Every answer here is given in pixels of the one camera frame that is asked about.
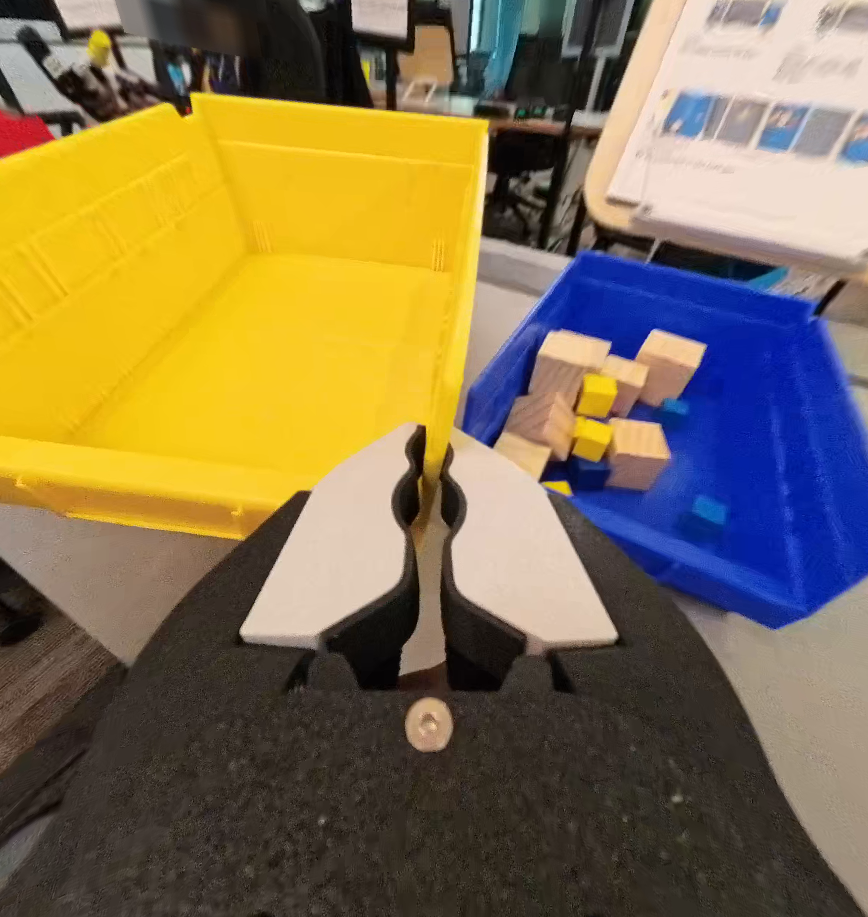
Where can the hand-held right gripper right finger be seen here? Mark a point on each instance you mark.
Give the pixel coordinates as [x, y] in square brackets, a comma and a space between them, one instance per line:
[534, 566]

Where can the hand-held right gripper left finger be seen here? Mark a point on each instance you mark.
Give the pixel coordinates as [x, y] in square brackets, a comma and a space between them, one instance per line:
[333, 566]

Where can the pile of wooden cubes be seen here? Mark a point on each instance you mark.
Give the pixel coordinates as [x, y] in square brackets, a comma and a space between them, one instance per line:
[638, 451]

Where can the yellow plastic bin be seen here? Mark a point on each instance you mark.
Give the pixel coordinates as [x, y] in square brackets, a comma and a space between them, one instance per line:
[262, 344]

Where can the blue plastic bin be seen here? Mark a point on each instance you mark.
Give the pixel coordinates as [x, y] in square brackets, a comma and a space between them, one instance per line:
[778, 458]

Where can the wooden office desk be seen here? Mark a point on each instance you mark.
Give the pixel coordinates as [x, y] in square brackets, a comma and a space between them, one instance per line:
[534, 125]

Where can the wooden sign board on stand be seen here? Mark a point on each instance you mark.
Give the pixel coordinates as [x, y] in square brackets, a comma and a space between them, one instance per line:
[763, 179]

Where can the small wooden board stand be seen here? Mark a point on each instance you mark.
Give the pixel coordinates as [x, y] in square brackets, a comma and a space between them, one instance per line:
[426, 61]

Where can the red object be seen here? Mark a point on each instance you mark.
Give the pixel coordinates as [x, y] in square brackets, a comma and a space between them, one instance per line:
[7, 132]

